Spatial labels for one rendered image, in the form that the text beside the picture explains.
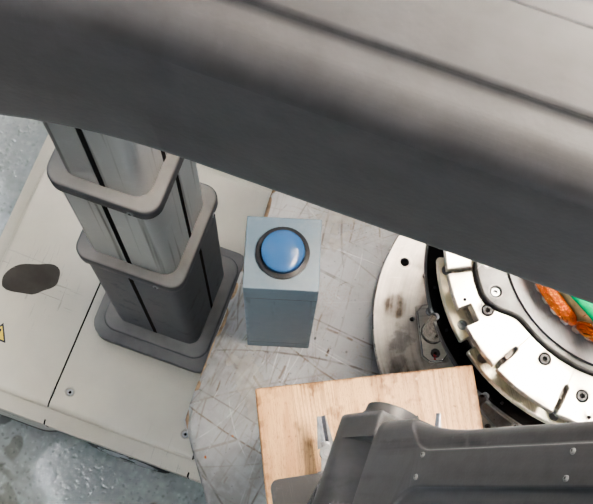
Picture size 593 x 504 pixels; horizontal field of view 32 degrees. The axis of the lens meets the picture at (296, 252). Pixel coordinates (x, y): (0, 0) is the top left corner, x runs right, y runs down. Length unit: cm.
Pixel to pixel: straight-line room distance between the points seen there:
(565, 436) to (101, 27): 31
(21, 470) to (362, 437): 146
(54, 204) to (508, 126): 166
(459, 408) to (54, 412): 97
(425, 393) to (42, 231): 104
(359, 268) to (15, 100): 101
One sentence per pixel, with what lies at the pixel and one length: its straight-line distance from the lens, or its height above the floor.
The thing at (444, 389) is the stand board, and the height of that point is 106.
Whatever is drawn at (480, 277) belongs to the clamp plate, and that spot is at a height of 110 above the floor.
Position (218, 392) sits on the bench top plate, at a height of 78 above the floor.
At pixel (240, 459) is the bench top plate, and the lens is 118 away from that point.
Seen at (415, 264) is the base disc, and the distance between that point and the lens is 122.
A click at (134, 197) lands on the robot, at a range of 111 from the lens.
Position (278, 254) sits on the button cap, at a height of 104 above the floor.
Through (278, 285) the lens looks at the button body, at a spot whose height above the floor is 103.
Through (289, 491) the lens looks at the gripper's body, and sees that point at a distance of 77.
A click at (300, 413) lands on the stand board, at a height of 106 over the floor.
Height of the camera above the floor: 196
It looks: 73 degrees down
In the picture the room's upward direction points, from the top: 5 degrees clockwise
